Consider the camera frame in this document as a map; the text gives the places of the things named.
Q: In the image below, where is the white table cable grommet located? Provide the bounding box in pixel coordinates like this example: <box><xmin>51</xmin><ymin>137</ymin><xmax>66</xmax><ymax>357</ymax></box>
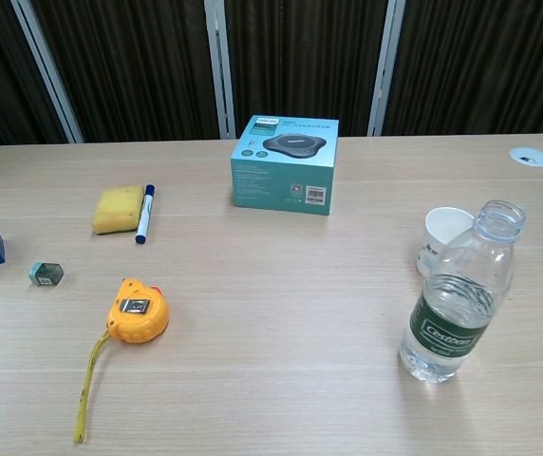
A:
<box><xmin>509</xmin><ymin>146</ymin><xmax>543</xmax><ymax>168</ymax></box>

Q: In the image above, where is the white paper cup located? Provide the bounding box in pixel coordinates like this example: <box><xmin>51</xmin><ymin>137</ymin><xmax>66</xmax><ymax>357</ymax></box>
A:
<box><xmin>415</xmin><ymin>207</ymin><xmax>477</xmax><ymax>279</ymax></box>

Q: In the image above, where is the teal speakerphone product box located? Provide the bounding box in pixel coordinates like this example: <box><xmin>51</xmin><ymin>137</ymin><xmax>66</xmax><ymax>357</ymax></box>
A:
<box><xmin>229</xmin><ymin>114</ymin><xmax>340</xmax><ymax>217</ymax></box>

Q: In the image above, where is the small green pencil sharpener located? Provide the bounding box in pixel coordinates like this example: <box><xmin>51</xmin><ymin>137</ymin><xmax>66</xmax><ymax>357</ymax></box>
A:
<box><xmin>28</xmin><ymin>261</ymin><xmax>66</xmax><ymax>288</ymax></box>

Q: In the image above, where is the yellow sponge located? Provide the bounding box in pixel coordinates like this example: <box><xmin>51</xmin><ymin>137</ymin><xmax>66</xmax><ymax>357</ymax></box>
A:
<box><xmin>91</xmin><ymin>184</ymin><xmax>145</xmax><ymax>237</ymax></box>

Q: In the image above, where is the grey partition frame post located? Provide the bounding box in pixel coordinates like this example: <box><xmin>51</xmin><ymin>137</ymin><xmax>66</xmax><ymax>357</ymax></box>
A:
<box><xmin>367</xmin><ymin>0</ymin><xmax>406</xmax><ymax>138</ymax></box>
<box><xmin>13</xmin><ymin>0</ymin><xmax>85</xmax><ymax>143</ymax></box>
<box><xmin>203</xmin><ymin>0</ymin><xmax>237</xmax><ymax>140</ymax></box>

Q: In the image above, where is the blue white marker pen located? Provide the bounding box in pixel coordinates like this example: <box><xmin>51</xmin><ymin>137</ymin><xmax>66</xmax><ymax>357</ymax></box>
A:
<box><xmin>134</xmin><ymin>182</ymin><xmax>158</xmax><ymax>246</ymax></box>

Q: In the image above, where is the transparent plastic water bottle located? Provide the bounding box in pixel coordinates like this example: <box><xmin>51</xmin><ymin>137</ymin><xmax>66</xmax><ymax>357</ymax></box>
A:
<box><xmin>398</xmin><ymin>199</ymin><xmax>527</xmax><ymax>385</ymax></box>

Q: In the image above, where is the yellow tape measure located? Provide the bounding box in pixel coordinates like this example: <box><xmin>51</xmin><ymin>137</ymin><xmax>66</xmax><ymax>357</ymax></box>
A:
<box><xmin>72</xmin><ymin>277</ymin><xmax>170</xmax><ymax>445</ymax></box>

